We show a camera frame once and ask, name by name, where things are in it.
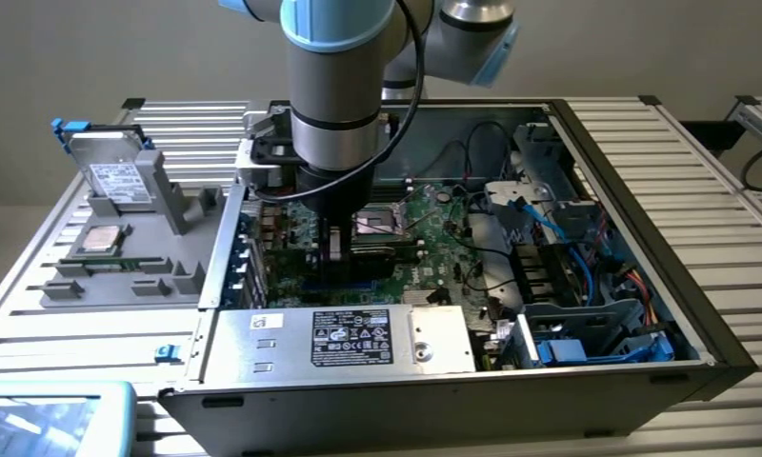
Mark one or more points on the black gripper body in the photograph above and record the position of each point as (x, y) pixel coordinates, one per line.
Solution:
(333, 190)

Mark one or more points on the green gpu black heat sink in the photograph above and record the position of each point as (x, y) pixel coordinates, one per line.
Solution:
(371, 266)

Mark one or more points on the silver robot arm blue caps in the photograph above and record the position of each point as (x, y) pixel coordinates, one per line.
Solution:
(333, 81)

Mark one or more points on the cpu socket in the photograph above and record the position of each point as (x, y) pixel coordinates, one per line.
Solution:
(380, 224)

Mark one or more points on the green motherboard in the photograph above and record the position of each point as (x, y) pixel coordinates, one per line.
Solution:
(438, 257)

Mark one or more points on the silver chipset heat sink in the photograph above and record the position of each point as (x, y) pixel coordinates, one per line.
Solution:
(427, 297)

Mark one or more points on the silver coin battery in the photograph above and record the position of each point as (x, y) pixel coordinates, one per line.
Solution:
(443, 195)

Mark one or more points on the silver power supply unit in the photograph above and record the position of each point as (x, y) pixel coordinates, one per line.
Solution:
(336, 343)

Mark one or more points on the grey parts rack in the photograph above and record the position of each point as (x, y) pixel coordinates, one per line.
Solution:
(138, 281)

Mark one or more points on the silver disk bay cage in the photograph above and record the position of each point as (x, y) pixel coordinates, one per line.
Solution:
(532, 204)

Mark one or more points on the blue panel latch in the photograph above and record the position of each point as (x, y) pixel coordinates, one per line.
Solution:
(165, 353)

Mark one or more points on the green ram stick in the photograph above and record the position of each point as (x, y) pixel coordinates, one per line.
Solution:
(110, 263)

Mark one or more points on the silver cpu chip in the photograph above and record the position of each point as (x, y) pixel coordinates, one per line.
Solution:
(104, 238)

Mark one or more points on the black open pc case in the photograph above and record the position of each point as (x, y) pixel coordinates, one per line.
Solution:
(419, 409)

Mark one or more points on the black table end cap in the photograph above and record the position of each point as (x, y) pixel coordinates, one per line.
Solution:
(649, 100)
(133, 102)

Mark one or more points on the blue disk carrier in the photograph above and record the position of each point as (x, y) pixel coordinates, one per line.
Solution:
(568, 352)

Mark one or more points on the grey slotted case side panel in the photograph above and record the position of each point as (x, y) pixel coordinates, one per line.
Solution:
(69, 333)

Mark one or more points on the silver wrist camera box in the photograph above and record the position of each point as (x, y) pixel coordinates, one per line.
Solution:
(263, 159)

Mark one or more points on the silver hard disk blue bracket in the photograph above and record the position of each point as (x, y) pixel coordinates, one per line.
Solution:
(110, 171)

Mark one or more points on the silver aluminium rail frame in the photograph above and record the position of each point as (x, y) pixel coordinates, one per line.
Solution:
(758, 121)

